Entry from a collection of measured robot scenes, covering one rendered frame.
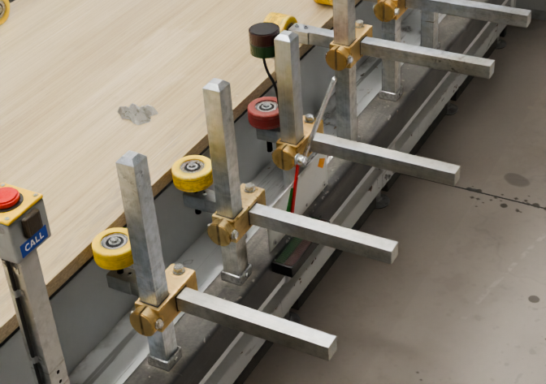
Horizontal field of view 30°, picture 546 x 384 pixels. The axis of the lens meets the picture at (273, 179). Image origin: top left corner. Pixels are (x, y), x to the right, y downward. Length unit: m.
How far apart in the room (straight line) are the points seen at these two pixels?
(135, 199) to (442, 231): 1.77
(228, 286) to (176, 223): 0.24
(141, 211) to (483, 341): 1.47
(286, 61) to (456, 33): 0.96
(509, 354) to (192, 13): 1.23
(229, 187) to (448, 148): 1.87
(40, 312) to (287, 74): 0.75
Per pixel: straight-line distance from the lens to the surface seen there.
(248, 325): 1.69
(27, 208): 1.35
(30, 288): 1.43
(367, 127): 2.41
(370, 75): 2.79
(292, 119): 2.01
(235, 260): 1.93
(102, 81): 2.28
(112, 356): 1.98
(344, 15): 2.15
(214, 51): 2.34
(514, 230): 3.25
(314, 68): 2.57
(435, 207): 3.33
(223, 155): 1.79
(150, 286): 1.70
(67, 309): 1.90
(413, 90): 2.56
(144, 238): 1.63
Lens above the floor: 1.97
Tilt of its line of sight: 35 degrees down
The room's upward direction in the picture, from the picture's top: 4 degrees counter-clockwise
